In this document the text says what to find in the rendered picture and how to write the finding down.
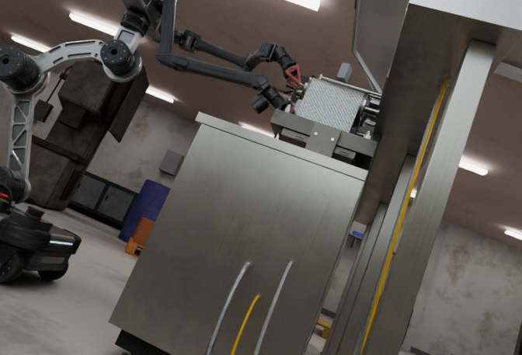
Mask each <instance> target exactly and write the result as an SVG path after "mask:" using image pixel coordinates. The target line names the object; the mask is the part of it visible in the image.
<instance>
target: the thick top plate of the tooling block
mask: <svg viewBox="0 0 522 355"><path fill-rule="evenodd" d="M315 122H316V121H313V120H309V119H307V118H304V117H300V116H297V115H294V114H292V113H288V112H285V111H283V110H279V109H275V111H274V114H273V116H272V119H271V121H270V124H271V127H272V128H273V132H274V135H275V137H276V136H277V132H278V131H281V132H282V130H283V129H284V128H287V129H288V130H291V131H295V132H298V133H300V134H304V135H307V136H309V137H310V134H311V131H312V129H313V127H314V125H315ZM316 123H318V122H316ZM319 124H321V123H319ZM323 125H325V124H323ZM326 126H328V125H326ZM328 127H330V126H328ZM332 128H334V127H332ZM335 129H337V128H335ZM337 130H339V129H337ZM340 131H341V134H340V136H339V140H338V142H337V144H336V146H339V147H341V148H345V149H348V150H351V151H355V152H356V156H355V160H354V164H356V162H357V159H358V158H359V159H362V160H363V162H362V165H361V166H362V167H364V168H367V169H369V167H370V165H371V161H372V158H373V157H374V153H375V150H376V147H377V144H378V143H377V142H376V141H372V140H370V139H367V138H365V137H361V136H358V135H355V134H351V133H349V132H346V131H342V130H340Z"/></svg>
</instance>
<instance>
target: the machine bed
mask: <svg viewBox="0 0 522 355"><path fill-rule="evenodd" d="M195 121H196V123H197V124H198V125H199V127H200V125H201V124H205V125H207V126H209V127H213V128H216V129H218V130H221V131H224V132H227V133H229V134H233V135H235V136H238V137H242V138H244V139H246V140H249V141H253V142H255V143H257V144H261V145H264V146H266V147H268V148H272V149H275V150H277V151H281V152H283V153H286V154H288V155H292V156H294V157H297V158H300V159H303V160H305V161H308V162H311V163H314V164H316V165H320V166H322V167H325V168H327V169H331V170H333V171H336V172H340V173H342V174H344V175H347V176H351V177H353V178H355V179H359V180H362V181H364V183H365V181H366V178H367V174H368V171H367V170H365V169H361V168H359V167H356V166H354V165H350V164H347V163H345V162H341V161H339V160H336V159H334V158H330V157H327V156H325V155H321V154H319V153H316V152H313V151H310V150H308V149H305V148H301V147H298V146H296V145H294V144H290V143H287V142H285V141H281V140H279V139H276V138H274V137H270V136H267V135H265V134H261V133H259V132H256V131H252V130H250V129H247V128H245V127H241V126H239V125H236V124H232V123H230V122H228V121H225V120H221V119H218V118H216V117H213V116H210V115H207V114H205V113H201V112H199V113H198V114H197V117H196V119H195Z"/></svg>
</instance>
